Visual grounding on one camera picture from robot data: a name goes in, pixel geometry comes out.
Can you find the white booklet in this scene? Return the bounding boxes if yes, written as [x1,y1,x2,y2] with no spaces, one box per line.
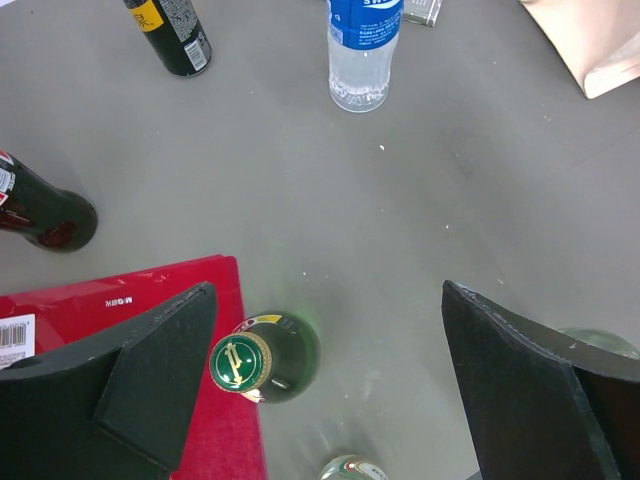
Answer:
[403,0,443,27]

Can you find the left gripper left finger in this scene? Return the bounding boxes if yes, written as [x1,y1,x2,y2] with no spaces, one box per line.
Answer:
[1,282,217,479]

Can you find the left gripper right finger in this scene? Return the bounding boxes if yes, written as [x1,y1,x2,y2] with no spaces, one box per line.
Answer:
[441,280,639,479]

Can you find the green glass bottle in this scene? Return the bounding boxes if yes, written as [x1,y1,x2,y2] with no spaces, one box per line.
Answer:
[209,311,321,403]

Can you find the red folder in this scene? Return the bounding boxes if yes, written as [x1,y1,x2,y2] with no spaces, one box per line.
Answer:
[1,255,268,479]

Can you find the canvas bag orange handles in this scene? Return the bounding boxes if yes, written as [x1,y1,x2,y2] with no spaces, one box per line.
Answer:
[521,0,639,99]

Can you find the blue label water bottle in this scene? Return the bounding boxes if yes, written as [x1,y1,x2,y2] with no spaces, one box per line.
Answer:
[327,0,404,113]

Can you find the cola glass bottle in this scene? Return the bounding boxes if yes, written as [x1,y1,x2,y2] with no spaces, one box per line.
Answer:
[1,151,98,253]

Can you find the black yellow drink can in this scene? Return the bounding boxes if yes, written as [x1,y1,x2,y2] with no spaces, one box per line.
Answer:
[123,0,212,77]

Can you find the clear glass bottle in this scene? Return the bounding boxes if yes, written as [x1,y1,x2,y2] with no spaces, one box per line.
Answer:
[318,455,389,480]
[558,327,639,360]

